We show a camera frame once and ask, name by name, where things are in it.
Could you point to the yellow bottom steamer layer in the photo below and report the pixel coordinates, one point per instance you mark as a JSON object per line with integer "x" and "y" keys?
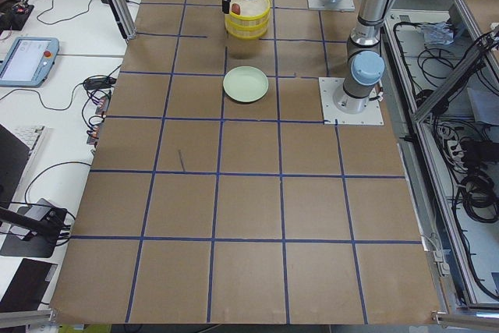
{"x": 246, "y": 32}

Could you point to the light green plate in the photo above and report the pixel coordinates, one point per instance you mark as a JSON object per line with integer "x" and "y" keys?
{"x": 245, "y": 84}

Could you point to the white power strip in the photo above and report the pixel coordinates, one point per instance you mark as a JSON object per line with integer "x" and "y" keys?
{"x": 453, "y": 151}

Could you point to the black camera stand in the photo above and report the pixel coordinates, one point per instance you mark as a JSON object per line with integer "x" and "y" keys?
{"x": 35, "y": 229}

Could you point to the yellow steamer layer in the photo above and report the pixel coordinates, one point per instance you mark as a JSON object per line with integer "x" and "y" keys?
{"x": 246, "y": 32}
{"x": 253, "y": 12}

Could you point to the yellow top steamer layer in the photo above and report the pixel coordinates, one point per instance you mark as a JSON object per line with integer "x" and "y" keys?
{"x": 253, "y": 12}

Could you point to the black power adapter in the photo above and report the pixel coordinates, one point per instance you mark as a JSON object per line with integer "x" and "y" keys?
{"x": 97, "y": 83}

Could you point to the blue teach pendant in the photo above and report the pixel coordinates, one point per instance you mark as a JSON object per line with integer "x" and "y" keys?
{"x": 29, "y": 61}

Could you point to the white keyboard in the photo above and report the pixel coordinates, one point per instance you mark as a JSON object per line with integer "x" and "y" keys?
{"x": 34, "y": 137}

